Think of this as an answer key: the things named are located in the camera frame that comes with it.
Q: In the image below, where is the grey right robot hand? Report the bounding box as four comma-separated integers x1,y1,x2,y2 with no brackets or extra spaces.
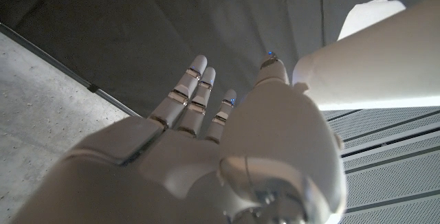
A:
10,52,348,224

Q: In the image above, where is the blue handled lint roller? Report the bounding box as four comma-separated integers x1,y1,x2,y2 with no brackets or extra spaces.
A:
291,0,440,111

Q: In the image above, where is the black backdrop stand pole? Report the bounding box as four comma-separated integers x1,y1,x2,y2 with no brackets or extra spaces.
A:
0,23,142,118

